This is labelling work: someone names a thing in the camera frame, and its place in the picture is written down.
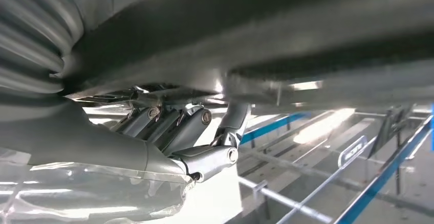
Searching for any blue ceiling beam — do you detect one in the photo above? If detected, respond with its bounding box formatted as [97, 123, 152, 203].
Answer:
[240, 111, 310, 146]
[334, 114, 434, 224]

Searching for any ceiling tube light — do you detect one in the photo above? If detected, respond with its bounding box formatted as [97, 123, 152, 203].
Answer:
[293, 108, 356, 145]

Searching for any hanging label sign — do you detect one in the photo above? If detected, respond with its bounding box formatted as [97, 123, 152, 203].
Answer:
[337, 135, 369, 169]

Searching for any wire mesh cable tray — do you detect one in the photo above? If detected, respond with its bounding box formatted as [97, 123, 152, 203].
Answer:
[237, 107, 434, 224]

